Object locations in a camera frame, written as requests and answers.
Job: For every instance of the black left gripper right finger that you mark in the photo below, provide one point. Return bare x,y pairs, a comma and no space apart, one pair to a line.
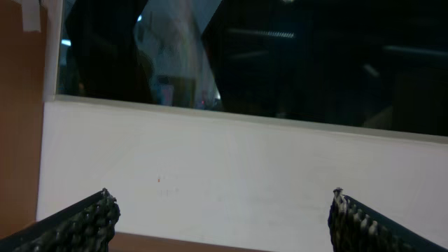
355,227

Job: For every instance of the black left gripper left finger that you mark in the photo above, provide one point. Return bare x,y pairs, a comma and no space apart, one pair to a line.
88,225

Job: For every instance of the dark glass window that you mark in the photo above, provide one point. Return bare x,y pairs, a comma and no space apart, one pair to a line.
379,64

